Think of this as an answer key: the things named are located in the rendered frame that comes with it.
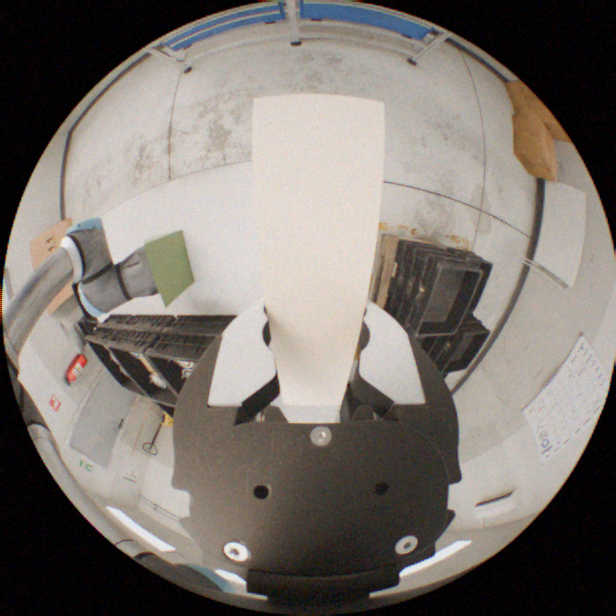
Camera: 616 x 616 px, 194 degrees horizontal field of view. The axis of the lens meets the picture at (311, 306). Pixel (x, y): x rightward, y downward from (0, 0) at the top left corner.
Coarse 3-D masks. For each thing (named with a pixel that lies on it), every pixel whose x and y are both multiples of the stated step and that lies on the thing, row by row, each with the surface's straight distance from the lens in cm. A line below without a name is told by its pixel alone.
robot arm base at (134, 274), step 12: (132, 252) 60; (144, 252) 56; (120, 264) 59; (132, 264) 57; (144, 264) 54; (120, 276) 57; (132, 276) 55; (144, 276) 54; (132, 288) 57; (144, 288) 56; (156, 288) 56
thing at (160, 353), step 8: (152, 352) 67; (160, 352) 64; (168, 352) 62; (176, 352) 60; (184, 352) 58; (152, 360) 72; (184, 360) 57; (192, 360) 55; (168, 384) 80; (176, 392) 83
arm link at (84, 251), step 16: (80, 224) 56; (96, 224) 56; (64, 240) 55; (80, 240) 54; (96, 240) 56; (64, 256) 52; (80, 256) 52; (96, 256) 56; (32, 272) 52; (48, 272) 50; (64, 272) 51; (80, 272) 54; (96, 272) 56; (32, 288) 48; (48, 288) 49; (16, 304) 47; (32, 304) 48; (48, 304) 51; (16, 320) 47; (32, 320) 48; (16, 336) 47; (16, 352) 48; (16, 368) 47; (16, 384) 48
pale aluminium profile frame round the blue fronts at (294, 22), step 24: (288, 0) 145; (336, 0) 145; (192, 24) 158; (264, 24) 163; (288, 24) 162; (312, 24) 162; (336, 24) 162; (360, 24) 164; (432, 24) 156; (144, 48) 174; (168, 48) 180; (192, 48) 178; (216, 48) 183; (432, 48) 176
